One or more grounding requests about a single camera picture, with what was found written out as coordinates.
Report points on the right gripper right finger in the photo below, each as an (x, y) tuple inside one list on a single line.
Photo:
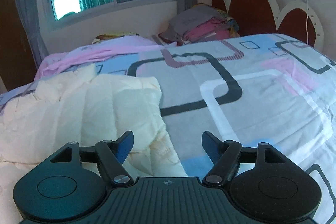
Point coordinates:
[(225, 157)]

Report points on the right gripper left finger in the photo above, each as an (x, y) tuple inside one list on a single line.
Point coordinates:
[(111, 156)]

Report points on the cream puffer jacket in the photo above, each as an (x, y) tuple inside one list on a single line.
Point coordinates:
[(85, 107)]

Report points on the stack of folded clothes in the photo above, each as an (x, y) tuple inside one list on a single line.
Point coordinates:
[(201, 23)]

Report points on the patterned bed sheet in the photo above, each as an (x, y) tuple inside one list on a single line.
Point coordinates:
[(273, 94)]

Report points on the pink blanket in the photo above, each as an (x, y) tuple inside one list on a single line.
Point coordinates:
[(100, 51)]

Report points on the yellow patterned cloth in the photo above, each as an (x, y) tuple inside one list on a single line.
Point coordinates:
[(103, 37)]

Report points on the dark wooden door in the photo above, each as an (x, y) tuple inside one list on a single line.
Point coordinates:
[(17, 63)]

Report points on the red white headboard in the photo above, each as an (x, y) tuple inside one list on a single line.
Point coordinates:
[(296, 19)]

